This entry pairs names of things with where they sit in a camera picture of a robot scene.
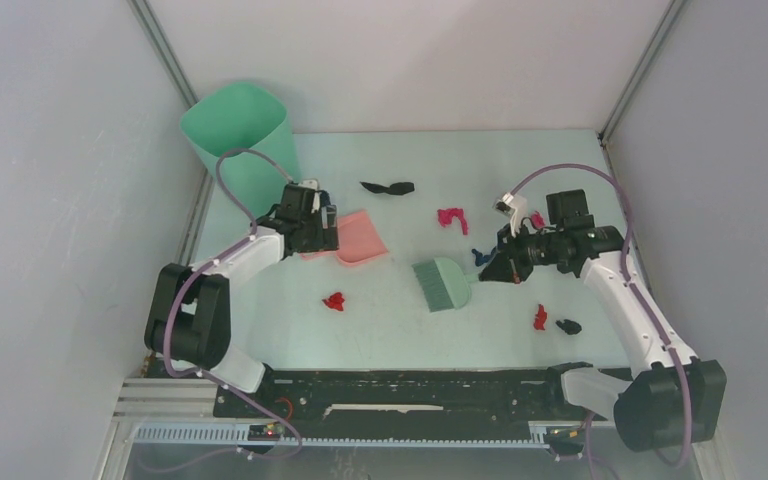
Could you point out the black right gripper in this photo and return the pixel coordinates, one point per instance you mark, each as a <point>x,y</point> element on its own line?
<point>501,268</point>

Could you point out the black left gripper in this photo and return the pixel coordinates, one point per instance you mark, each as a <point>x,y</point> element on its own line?
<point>325,239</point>

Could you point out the pink plastic dustpan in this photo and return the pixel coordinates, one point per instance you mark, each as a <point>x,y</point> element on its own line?
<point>359,241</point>

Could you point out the mint green hand brush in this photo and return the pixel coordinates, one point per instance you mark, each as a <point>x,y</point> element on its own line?
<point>444,284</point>

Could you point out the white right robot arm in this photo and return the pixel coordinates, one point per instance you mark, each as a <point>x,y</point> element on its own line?
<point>673,398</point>

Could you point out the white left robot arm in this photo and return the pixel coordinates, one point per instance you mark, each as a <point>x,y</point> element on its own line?
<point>189,322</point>

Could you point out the blue paper scrap centre right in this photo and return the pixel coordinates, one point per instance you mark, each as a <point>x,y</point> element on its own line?
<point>482,258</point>

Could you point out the small pink paper scrap right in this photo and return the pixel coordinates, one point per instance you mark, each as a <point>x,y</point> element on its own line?
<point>537,221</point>

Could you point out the red paper scrap front right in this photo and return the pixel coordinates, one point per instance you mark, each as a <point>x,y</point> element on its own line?
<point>540,318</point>

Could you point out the large pink paper scrap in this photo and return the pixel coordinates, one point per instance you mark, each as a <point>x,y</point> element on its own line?
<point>448,216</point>

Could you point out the red paper scrap near brush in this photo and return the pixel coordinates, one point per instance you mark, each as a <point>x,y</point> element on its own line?
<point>335,301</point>

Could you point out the dark paper scrap front right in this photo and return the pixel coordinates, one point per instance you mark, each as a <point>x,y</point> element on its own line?
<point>569,327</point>

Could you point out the black paper scrap rear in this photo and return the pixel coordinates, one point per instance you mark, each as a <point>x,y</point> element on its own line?
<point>393,189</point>

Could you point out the green plastic waste bin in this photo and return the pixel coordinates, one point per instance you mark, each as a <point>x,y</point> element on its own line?
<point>245,117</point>

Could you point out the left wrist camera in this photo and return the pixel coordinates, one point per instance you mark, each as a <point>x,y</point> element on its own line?
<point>312,184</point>

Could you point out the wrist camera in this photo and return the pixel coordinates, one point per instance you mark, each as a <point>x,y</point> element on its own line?
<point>312,184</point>
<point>515,208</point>

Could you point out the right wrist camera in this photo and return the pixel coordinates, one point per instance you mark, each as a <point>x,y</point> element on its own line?
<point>515,208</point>

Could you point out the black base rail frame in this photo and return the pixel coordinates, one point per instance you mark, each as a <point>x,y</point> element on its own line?
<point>416,404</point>

